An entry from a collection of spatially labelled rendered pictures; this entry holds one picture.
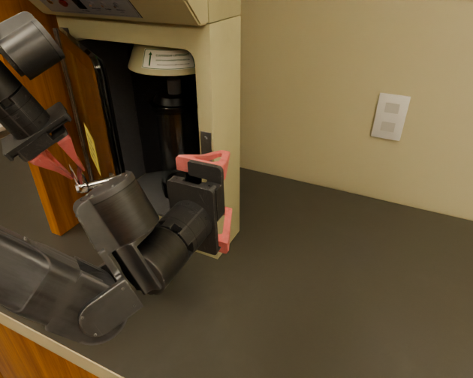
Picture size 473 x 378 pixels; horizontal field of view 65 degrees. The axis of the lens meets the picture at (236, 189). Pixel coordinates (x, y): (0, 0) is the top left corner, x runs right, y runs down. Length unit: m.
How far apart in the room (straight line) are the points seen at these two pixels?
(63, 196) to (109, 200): 0.57
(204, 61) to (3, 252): 0.40
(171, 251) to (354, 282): 0.48
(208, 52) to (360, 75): 0.48
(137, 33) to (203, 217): 0.36
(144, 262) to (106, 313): 0.06
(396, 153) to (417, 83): 0.18
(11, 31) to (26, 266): 0.33
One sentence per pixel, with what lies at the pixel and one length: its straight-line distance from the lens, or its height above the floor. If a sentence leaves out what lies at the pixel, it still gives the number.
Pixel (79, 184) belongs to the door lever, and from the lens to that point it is 0.60.
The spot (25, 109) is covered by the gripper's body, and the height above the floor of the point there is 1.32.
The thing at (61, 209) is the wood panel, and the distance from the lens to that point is 0.94.
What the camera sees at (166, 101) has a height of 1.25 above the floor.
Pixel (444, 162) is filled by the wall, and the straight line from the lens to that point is 1.05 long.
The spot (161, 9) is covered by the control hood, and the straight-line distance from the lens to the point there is 0.59.
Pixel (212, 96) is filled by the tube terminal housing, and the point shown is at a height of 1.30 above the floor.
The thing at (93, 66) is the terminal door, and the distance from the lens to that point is 0.51.
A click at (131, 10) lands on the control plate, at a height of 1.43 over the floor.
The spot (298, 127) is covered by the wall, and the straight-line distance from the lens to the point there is 1.07.
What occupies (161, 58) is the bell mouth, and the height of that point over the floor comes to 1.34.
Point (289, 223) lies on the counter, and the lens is 0.92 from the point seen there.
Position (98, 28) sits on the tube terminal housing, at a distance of 0.74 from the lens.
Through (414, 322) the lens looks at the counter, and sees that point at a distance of 0.77.
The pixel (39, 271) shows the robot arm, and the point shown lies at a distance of 0.38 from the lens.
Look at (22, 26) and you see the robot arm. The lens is 0.59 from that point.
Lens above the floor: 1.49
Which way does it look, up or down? 32 degrees down
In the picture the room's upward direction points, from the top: straight up
